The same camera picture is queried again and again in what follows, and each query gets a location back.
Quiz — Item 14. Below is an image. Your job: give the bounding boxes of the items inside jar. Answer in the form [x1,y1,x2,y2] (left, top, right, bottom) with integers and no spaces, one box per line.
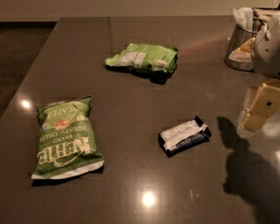
[232,7,277,31]

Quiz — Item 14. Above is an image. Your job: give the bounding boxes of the blueberry rxbar wrapper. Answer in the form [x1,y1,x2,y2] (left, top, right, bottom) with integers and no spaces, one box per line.
[158,117,212,157]

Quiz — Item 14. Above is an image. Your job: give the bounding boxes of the light green snack bag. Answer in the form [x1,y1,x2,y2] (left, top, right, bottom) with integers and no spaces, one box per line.
[105,43,178,74]

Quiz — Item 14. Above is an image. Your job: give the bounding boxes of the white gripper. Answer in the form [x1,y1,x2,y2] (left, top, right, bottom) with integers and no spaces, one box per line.
[238,14,280,132]

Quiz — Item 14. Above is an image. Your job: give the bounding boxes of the green kettle chip bag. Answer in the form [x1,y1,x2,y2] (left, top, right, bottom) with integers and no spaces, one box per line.
[32,96,105,180]

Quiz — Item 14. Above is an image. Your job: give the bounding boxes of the clear glass jar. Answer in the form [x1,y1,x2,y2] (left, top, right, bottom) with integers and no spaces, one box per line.
[224,7,259,72]

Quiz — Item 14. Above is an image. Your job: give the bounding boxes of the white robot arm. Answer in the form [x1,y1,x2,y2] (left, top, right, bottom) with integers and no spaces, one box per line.
[238,11,280,133]

